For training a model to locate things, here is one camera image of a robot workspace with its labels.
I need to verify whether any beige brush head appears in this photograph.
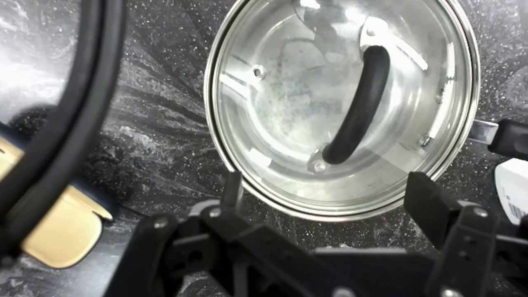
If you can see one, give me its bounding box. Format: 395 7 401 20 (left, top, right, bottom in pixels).
0 134 114 271

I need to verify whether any silver pot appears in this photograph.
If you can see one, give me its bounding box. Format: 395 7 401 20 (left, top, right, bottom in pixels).
203 0 528 223

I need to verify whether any black cable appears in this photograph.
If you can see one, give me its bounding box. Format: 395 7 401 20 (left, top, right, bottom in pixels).
0 0 129 261

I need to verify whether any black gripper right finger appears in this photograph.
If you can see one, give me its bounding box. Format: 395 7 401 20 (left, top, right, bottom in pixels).
404 172 497 297

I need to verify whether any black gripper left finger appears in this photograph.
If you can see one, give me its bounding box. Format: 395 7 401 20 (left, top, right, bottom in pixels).
104 172 243 297

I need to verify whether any glass lid with black handle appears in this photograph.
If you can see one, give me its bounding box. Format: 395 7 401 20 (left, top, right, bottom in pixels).
203 0 482 223

